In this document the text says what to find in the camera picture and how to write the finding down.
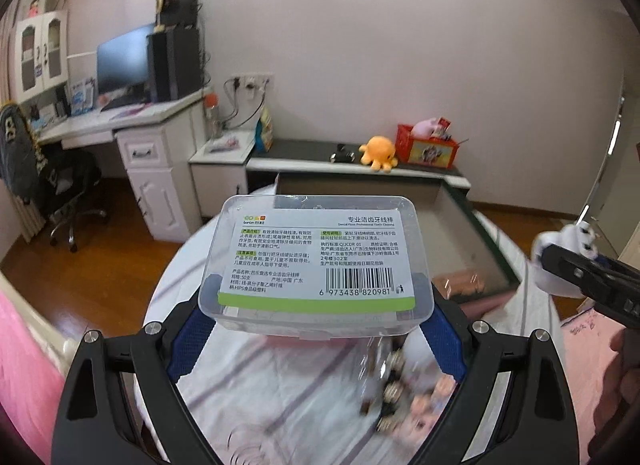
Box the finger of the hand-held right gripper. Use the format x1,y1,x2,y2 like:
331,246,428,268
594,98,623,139
595,254,640,285
542,243,640,332

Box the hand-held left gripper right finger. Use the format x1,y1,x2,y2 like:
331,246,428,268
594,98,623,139
407,272,593,465

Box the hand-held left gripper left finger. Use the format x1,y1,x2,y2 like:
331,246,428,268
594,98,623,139
52,272,221,465

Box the white plug-in device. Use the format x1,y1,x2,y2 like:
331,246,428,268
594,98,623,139
530,224,598,298

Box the green and pink storage box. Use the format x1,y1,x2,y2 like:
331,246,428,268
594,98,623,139
274,172,521,296

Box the clear labelled plastic box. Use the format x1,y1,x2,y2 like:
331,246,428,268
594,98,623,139
197,195,436,341

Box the person's right hand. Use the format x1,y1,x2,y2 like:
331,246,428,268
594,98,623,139
592,325,640,441

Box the clear plastic jar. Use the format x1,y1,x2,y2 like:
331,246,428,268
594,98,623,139
357,337,407,418

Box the white door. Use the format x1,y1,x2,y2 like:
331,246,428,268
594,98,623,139
580,75,640,268

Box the pink printed cloth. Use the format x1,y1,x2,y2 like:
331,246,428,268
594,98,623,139
560,302,626,465

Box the white nightstand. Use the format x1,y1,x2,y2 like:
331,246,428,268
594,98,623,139
188,136,257,220

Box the pink blanket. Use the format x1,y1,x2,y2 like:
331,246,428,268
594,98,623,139
0,290,71,451

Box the white desk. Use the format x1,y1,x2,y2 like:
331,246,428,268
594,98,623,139
30,90,212,244

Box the red printed box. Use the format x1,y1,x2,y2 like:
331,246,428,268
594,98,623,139
395,124,460,170

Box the orange octopus plush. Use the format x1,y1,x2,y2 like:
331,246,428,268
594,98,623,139
359,136,400,174

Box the dark-topped low cabinet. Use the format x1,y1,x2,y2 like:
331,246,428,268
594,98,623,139
246,139,472,192

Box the black office chair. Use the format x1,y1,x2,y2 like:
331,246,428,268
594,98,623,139
0,102,109,252

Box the blue and yellow packet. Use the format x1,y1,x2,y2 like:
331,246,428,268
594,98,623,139
254,108,275,154

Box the orange-capped bottle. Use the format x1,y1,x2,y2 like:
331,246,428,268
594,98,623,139
207,94,221,139

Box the black keyboard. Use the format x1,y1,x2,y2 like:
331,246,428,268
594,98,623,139
100,95,152,112

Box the blue and white box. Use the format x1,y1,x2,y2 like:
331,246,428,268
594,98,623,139
70,78,96,116

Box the black computer tower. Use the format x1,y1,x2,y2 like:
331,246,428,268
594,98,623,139
146,28,203,102

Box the black computer monitor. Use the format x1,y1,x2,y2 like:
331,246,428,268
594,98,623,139
96,22,156,96

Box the white glass-door cabinet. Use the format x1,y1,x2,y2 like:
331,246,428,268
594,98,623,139
12,9,69,102

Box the black box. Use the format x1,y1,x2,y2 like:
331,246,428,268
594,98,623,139
157,0,199,31

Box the black power cables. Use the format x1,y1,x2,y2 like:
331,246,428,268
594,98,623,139
221,76,267,130

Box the white wall outlet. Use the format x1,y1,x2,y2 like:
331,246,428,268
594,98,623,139
231,74,275,89

